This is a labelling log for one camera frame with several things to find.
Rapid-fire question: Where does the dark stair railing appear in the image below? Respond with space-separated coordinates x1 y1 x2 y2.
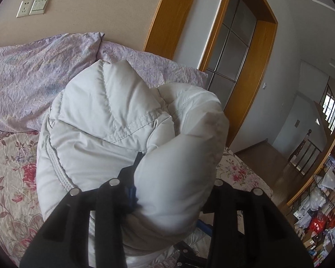
287 129 324 178

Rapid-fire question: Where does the floral bed sheet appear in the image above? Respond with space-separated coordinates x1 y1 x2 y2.
0 128 274 268

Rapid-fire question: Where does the wooden door frame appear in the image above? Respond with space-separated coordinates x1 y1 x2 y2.
144 0 278 153

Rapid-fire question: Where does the wall light switch panel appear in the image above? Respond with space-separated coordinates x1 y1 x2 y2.
29 0 51 15

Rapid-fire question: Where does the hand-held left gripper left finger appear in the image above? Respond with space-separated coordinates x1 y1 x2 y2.
19 151 144 268

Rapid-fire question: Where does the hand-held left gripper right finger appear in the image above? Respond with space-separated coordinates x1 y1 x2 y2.
202 179 314 268

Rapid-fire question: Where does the wall power socket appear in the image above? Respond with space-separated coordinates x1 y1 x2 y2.
16 0 36 18

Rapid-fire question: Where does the window with grille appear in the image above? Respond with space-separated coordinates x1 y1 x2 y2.
322 92 335 135

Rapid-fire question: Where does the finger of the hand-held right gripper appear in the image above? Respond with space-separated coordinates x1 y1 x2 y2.
196 220 213 238
173 241 210 268

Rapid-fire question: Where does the cluttered shelf of items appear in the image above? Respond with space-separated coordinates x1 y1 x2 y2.
293 156 335 264

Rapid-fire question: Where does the beige quilted down jacket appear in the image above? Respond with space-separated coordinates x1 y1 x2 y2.
36 59 230 268

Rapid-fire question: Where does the large lilac floral pillow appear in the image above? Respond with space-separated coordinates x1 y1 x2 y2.
0 32 105 133

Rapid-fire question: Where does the wooden shelf rail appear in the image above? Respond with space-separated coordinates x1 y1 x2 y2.
286 132 335 207

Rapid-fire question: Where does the frosted glass door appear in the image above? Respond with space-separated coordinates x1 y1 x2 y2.
205 0 257 109

